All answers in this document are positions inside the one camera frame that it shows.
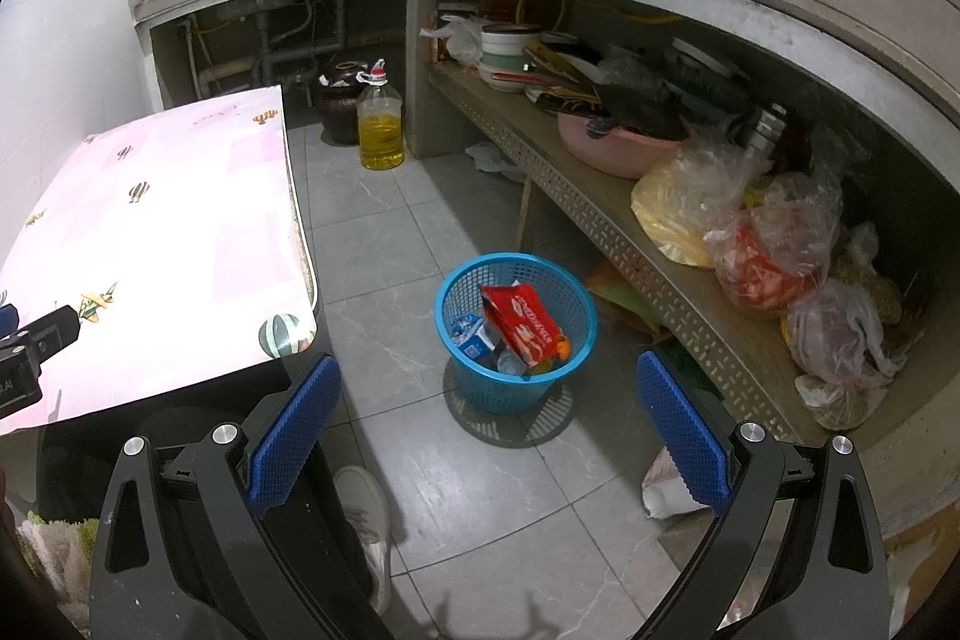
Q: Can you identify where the red snack packet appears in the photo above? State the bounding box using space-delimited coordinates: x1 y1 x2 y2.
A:
478 281 572 366

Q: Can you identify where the blue white toothpaste box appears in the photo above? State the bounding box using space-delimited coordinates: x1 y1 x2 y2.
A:
448 312 501 361

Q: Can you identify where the grey sink drain pipe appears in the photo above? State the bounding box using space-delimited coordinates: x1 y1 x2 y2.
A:
253 0 355 88

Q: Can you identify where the pink plastic basin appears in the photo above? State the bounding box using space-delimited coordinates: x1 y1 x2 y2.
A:
556 110 689 181

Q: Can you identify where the yellow cooking oil bottle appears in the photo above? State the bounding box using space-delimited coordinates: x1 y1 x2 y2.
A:
355 58 407 172

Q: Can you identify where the plastic bag with pink contents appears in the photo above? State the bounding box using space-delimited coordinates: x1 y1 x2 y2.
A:
786 278 910 432

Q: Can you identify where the stack of white bowls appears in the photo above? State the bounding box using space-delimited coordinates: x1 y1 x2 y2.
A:
478 23 542 91

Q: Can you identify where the white plastic bag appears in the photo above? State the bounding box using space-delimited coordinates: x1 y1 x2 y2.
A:
419 13 485 69

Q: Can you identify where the grey floor rag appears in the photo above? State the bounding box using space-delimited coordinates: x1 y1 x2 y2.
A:
463 140 527 185

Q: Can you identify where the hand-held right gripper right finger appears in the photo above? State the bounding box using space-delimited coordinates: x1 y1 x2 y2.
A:
622 351 891 640

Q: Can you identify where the white green fluffy jacket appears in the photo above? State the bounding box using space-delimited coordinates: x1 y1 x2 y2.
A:
10 508 104 620

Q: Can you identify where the plastic bag with yellow contents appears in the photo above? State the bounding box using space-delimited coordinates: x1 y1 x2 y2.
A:
629 136 752 271

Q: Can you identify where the green label clear plastic bottle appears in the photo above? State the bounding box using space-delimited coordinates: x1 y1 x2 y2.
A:
495 340 572 384

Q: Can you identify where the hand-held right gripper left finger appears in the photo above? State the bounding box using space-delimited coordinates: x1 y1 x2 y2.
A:
88 355 396 640

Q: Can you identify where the steel cup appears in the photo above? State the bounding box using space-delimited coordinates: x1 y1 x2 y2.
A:
730 101 790 151

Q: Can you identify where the dark ceramic jar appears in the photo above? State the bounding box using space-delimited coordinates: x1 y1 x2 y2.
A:
318 58 370 147

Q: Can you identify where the pink patterned table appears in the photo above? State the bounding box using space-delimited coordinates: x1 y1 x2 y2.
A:
0 84 323 437

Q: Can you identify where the perforated metal shelf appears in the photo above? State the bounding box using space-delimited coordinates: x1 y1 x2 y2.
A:
426 61 830 447

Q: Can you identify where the pile of dark kitchen utensils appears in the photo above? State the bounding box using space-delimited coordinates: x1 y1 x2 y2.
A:
523 42 687 137

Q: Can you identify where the blue plastic basket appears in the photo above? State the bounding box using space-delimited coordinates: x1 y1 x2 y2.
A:
436 251 599 416

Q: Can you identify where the crumpled white sack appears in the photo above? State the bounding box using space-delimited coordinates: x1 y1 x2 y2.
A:
640 445 711 522

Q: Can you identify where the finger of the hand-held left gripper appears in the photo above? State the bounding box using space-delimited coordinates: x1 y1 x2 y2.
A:
0 302 83 360

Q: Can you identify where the person's white shoe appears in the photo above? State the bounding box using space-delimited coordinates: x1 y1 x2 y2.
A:
333 465 395 616

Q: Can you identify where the yellow hose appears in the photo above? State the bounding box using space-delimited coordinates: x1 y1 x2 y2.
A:
516 0 685 31

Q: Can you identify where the plastic bag with red contents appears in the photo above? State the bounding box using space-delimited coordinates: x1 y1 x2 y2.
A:
703 170 846 316

